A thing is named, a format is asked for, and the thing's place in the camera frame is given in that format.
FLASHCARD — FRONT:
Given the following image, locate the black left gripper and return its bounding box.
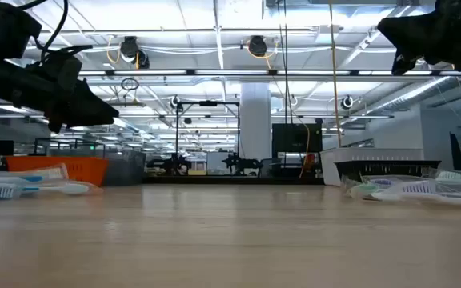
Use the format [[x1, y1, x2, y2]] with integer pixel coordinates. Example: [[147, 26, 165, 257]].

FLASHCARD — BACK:
[[0, 59, 120, 134]]

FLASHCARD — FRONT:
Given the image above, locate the green toothbrush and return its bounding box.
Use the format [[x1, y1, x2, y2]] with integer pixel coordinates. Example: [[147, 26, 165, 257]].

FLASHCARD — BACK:
[[348, 182, 382, 200]]

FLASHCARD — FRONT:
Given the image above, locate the orange plastic basket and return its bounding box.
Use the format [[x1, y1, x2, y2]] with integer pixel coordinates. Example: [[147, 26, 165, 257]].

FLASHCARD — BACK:
[[5, 154, 110, 187]]

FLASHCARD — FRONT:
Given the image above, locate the black slanted panel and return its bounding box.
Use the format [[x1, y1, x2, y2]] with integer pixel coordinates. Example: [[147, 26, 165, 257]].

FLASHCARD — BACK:
[[449, 131, 461, 172]]

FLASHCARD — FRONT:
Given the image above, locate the black plastic basket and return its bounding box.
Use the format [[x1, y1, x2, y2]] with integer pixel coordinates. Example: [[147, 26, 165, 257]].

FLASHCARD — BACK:
[[333, 159, 443, 183]]

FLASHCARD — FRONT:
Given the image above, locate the black monitor on stand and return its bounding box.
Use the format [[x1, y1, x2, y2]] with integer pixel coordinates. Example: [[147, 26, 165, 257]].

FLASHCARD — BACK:
[[271, 122, 323, 154]]

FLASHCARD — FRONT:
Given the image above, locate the white building column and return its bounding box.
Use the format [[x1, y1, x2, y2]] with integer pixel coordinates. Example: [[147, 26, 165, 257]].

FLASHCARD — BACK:
[[239, 82, 272, 161]]

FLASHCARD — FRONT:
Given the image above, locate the silver ceiling duct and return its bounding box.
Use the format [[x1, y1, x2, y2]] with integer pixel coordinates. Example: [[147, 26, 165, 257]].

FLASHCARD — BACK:
[[364, 75, 455, 115]]

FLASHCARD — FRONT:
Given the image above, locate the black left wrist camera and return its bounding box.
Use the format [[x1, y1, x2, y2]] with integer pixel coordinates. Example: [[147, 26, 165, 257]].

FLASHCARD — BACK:
[[25, 44, 94, 94]]

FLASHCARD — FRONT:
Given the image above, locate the black ceiling cable reel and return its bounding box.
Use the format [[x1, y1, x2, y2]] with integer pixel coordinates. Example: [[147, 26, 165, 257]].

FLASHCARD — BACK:
[[247, 34, 269, 58], [119, 34, 151, 70]]

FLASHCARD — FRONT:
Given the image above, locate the black left wrist camera cable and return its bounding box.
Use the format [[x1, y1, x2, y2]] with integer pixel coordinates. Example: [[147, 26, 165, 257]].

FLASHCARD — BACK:
[[14, 0, 70, 63]]

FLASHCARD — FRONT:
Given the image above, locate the black gantry frame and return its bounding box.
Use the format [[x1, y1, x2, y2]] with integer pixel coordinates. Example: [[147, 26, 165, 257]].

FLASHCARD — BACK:
[[175, 100, 241, 165]]

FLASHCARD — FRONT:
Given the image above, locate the black hanging cable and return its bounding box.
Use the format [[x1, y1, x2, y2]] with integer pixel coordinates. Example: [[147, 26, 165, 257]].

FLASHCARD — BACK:
[[283, 0, 294, 167]]

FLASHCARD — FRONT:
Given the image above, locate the black aluminium table frame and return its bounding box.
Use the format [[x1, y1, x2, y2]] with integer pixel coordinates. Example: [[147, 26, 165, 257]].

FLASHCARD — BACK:
[[142, 174, 327, 186]]

